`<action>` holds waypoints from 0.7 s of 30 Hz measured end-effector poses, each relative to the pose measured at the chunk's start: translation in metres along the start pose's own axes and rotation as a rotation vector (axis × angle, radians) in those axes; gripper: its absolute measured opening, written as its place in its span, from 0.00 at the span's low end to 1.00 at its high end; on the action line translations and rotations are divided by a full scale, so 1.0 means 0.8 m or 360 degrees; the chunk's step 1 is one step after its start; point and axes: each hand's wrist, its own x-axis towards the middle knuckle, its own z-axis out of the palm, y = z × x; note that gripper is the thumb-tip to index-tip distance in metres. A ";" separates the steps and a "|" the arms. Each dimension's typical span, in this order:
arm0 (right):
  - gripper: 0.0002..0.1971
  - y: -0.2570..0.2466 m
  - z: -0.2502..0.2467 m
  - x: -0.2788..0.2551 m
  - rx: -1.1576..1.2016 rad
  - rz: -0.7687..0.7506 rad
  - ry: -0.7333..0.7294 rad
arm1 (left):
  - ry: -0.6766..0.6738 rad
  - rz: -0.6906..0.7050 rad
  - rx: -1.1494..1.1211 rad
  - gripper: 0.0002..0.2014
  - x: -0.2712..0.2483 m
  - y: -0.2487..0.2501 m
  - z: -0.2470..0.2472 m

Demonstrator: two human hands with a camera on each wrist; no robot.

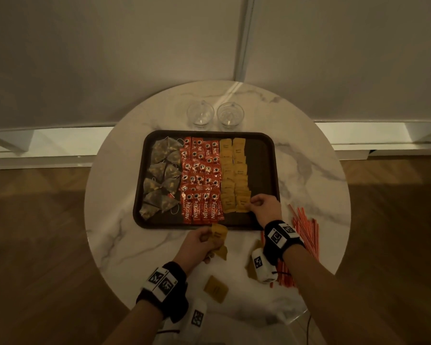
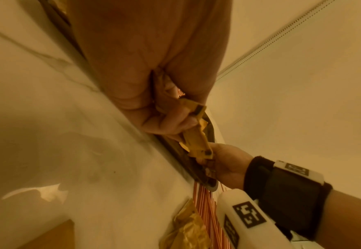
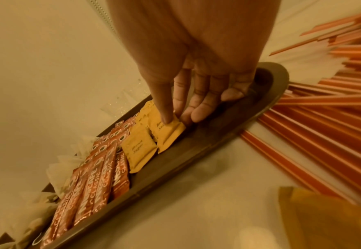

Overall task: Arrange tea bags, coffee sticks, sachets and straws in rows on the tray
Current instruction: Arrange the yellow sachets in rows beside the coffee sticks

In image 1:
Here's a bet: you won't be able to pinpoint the person's left hand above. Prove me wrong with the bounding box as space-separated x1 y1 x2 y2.
173 226 216 276

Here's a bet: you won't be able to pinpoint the person's right hand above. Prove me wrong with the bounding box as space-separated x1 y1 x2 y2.
250 193 283 229

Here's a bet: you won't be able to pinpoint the person's right forearm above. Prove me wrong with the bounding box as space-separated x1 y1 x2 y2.
282 243 394 345

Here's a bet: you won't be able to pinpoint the person's left forearm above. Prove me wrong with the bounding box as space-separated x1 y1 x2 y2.
103 301 167 345

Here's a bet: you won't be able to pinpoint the dark brown serving tray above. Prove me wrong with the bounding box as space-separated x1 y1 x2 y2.
133 130 281 231

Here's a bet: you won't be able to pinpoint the rows of yellow packets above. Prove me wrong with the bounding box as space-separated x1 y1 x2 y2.
219 137 253 214

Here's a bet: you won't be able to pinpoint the black marker wristband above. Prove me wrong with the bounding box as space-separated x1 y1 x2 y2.
261 220 305 266
136 261 190 323

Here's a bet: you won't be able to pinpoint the pile of red stir sticks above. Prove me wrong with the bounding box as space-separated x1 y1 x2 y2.
269 205 321 288

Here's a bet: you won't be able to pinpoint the rows of red coffee sachets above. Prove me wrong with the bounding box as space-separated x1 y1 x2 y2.
178 137 223 225

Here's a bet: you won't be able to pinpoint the pile of pyramid tea bags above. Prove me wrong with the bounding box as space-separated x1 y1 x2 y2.
139 137 183 222

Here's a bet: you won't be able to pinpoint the clear glass cup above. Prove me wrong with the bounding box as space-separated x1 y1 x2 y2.
186 100 215 128
216 101 245 130

